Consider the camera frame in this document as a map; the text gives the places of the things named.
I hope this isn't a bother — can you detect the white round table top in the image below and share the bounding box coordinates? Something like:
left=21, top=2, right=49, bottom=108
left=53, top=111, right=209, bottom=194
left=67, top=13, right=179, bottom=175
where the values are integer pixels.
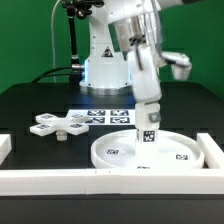
left=91, top=129, right=204, bottom=170

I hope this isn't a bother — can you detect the white fence bar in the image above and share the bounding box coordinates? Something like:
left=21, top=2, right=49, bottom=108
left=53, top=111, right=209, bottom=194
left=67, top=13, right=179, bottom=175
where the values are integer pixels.
left=0, top=134, right=12, bottom=165
left=0, top=169, right=224, bottom=196
left=197, top=133, right=224, bottom=169

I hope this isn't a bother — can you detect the white thin cable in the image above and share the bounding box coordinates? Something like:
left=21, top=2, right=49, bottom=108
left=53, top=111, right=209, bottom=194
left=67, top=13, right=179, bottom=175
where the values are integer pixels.
left=50, top=0, right=63, bottom=84

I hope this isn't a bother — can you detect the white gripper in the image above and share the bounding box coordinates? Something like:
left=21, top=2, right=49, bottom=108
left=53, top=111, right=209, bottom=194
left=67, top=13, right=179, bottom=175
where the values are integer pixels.
left=127, top=47, right=162, bottom=124

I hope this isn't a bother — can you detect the white fiducial marker sheet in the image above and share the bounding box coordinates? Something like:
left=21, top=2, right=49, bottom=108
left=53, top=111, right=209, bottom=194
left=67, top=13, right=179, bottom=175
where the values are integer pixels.
left=67, top=109, right=135, bottom=125

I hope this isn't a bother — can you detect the white front fence bar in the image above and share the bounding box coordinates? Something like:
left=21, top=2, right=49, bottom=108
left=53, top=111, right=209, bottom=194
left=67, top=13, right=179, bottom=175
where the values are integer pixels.
left=0, top=169, right=224, bottom=196

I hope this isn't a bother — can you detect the white cross-shaped table base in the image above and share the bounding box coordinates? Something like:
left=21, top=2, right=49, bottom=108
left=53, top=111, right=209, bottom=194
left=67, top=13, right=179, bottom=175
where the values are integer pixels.
left=30, top=113, right=89, bottom=141

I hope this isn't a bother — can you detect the black cable bundle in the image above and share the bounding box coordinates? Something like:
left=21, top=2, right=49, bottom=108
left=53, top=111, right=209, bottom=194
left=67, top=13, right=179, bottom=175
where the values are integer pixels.
left=31, top=63, right=86, bottom=84

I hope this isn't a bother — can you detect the white right fence bar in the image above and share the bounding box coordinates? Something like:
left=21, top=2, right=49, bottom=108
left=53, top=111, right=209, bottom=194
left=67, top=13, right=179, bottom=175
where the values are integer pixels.
left=197, top=133, right=224, bottom=169

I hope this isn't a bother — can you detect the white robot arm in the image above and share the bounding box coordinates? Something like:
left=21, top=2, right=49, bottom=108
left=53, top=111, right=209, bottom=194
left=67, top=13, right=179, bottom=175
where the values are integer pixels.
left=80, top=0, right=191, bottom=124

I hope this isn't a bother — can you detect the white left fence bar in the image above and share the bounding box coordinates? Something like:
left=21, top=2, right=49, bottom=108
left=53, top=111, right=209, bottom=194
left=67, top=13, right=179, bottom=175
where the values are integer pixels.
left=0, top=134, right=12, bottom=165

